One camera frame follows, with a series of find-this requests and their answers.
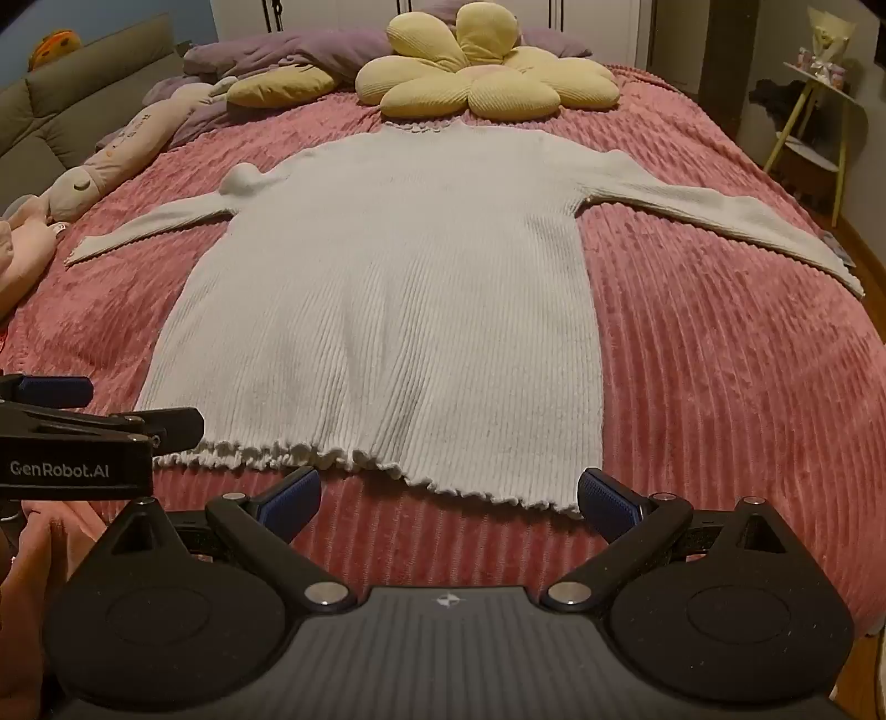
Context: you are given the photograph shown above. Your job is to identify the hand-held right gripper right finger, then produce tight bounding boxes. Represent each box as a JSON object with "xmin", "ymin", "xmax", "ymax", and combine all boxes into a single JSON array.
[{"xmin": 540, "ymin": 467, "xmax": 791, "ymax": 614}]

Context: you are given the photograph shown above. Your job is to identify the orange plush toy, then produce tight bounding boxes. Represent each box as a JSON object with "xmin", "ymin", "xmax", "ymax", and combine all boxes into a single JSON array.
[{"xmin": 28, "ymin": 29, "xmax": 81, "ymax": 71}]

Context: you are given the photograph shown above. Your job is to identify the yellow side table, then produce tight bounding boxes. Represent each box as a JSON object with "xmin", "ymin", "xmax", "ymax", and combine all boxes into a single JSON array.
[{"xmin": 761, "ymin": 61, "xmax": 869, "ymax": 226}]

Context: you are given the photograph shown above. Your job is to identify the purple duvet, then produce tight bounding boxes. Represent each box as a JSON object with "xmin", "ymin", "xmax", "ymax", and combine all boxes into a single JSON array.
[{"xmin": 142, "ymin": 7, "xmax": 593, "ymax": 150}]

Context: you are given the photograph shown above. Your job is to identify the pink plush toy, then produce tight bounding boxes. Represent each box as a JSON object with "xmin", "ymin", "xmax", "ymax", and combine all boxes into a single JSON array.
[{"xmin": 0, "ymin": 194, "xmax": 63, "ymax": 321}]

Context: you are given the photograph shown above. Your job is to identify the small yellow pillow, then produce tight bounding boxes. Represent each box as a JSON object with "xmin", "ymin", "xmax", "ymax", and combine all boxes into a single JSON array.
[{"xmin": 227, "ymin": 67, "xmax": 339, "ymax": 109}]

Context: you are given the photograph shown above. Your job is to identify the green padded sofa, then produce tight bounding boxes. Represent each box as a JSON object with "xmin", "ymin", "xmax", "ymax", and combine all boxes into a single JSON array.
[{"xmin": 0, "ymin": 14, "xmax": 184, "ymax": 209}]

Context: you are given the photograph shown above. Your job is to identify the small jars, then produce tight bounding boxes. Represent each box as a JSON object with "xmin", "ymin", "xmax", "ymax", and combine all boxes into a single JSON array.
[{"xmin": 796, "ymin": 47, "xmax": 851, "ymax": 88}]

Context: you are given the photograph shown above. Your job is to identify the white ribbed knit sweater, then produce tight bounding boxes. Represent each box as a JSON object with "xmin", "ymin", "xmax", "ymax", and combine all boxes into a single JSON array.
[{"xmin": 64, "ymin": 117, "xmax": 866, "ymax": 519}]

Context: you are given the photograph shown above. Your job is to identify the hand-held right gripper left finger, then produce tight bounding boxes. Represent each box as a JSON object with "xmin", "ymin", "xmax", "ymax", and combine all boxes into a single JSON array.
[{"xmin": 107, "ymin": 466, "xmax": 356, "ymax": 615}]

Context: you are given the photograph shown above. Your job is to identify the wrapped flower bouquet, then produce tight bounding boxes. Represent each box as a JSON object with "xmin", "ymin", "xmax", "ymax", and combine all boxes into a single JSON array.
[{"xmin": 806, "ymin": 7, "xmax": 859, "ymax": 70}]

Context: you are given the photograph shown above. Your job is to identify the yellow flower-shaped pillow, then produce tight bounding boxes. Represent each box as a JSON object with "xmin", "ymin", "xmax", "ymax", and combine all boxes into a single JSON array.
[{"xmin": 354, "ymin": 1, "xmax": 620, "ymax": 120}]

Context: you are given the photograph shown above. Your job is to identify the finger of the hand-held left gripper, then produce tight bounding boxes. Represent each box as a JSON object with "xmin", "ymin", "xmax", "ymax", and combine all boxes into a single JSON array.
[
  {"xmin": 0, "ymin": 405, "xmax": 206, "ymax": 451},
  {"xmin": 0, "ymin": 376, "xmax": 95, "ymax": 411}
]

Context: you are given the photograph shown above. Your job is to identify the white wardrobe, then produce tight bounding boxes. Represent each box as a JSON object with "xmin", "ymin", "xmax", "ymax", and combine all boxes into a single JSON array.
[{"xmin": 208, "ymin": 0, "xmax": 658, "ymax": 70}]

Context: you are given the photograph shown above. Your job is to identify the pink ribbed bedspread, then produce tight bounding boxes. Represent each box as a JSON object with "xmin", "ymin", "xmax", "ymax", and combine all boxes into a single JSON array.
[{"xmin": 0, "ymin": 65, "xmax": 886, "ymax": 631}]

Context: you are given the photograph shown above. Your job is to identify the dark cloth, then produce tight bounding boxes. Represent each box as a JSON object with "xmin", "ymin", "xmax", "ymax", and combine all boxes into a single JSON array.
[{"xmin": 748, "ymin": 78, "xmax": 807, "ymax": 134}]

